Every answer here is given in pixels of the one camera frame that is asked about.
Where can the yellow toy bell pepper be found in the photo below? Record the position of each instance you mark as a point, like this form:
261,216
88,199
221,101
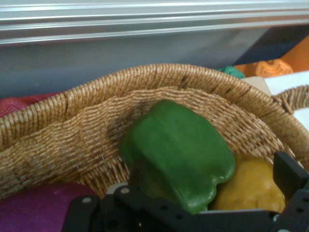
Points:
251,186

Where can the light blue toy block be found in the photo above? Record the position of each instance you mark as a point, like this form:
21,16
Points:
230,71

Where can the orange toy block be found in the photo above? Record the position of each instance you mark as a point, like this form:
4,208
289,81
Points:
272,67

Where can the red ridged block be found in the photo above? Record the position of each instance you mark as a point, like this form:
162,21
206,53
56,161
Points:
14,104

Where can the woven wicker basket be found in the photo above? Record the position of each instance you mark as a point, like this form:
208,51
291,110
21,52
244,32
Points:
72,135

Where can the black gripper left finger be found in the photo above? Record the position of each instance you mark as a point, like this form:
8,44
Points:
135,212

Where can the green toy bell pepper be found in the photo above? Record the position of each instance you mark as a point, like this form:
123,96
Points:
178,154

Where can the aluminium rail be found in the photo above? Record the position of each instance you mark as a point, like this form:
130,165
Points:
120,21

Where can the purple toy eggplant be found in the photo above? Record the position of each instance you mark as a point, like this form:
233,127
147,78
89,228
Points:
36,210

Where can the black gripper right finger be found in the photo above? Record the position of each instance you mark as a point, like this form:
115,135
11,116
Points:
295,193

